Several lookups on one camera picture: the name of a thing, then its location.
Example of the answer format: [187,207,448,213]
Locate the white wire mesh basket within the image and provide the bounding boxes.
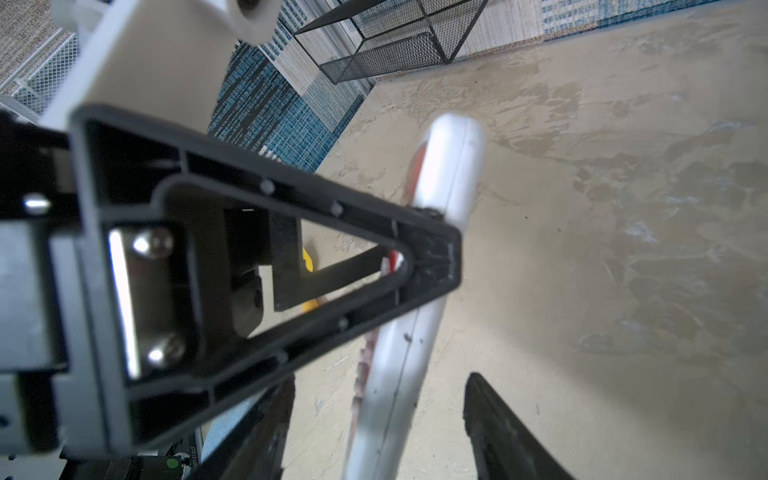
[1,28,79,124]

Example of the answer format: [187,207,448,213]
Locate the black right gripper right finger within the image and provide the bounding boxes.
[463,372,573,480]

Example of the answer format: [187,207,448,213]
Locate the black wire mesh shelf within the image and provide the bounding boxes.
[294,0,487,85]

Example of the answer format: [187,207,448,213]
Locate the yellow scraper with blue tip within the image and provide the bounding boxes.
[300,248,328,314]

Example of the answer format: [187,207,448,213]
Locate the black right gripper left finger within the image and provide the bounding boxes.
[50,105,462,457]

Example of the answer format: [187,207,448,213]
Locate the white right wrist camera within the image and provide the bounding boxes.
[38,0,282,132]

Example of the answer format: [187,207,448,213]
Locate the white remote with red buttons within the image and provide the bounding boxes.
[342,113,486,479]

